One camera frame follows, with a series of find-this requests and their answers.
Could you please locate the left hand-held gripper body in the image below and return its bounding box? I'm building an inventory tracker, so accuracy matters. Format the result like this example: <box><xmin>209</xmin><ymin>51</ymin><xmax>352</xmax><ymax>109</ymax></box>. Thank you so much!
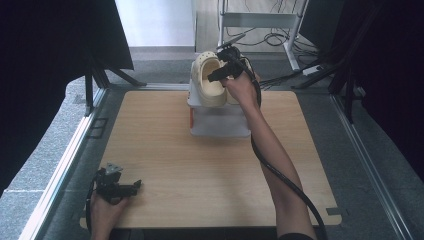
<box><xmin>94</xmin><ymin>162</ymin><xmax>134</xmax><ymax>205</ymax></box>

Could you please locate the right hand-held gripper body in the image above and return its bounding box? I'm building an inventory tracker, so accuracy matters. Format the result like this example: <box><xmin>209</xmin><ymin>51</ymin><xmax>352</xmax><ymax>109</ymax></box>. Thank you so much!
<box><xmin>215</xmin><ymin>32</ymin><xmax>250</xmax><ymax>80</ymax></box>

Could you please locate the person's left hand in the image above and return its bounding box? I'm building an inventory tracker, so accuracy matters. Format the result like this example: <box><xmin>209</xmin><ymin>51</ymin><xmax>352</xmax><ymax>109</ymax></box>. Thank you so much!
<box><xmin>89</xmin><ymin>192</ymin><xmax>131</xmax><ymax>234</ymax></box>

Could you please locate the person's right hand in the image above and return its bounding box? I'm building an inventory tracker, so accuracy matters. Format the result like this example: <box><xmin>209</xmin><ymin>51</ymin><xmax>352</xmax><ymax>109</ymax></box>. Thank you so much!
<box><xmin>219</xmin><ymin>71</ymin><xmax>263</xmax><ymax>112</ymax></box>

